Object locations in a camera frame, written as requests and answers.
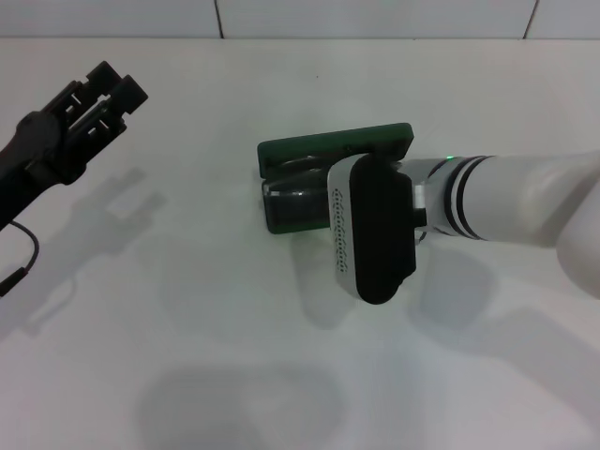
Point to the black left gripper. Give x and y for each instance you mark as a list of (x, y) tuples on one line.
[(37, 152)]

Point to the clear white glasses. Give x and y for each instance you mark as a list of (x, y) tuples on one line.
[(295, 206)]

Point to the green glasses case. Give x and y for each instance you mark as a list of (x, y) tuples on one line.
[(328, 140)]

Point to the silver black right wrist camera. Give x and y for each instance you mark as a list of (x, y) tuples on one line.
[(379, 234)]

